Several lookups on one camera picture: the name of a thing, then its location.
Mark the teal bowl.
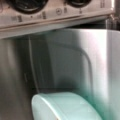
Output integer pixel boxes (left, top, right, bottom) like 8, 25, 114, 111
31, 92, 102, 120

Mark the silver toaster oven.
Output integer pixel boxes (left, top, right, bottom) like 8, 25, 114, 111
0, 0, 120, 120

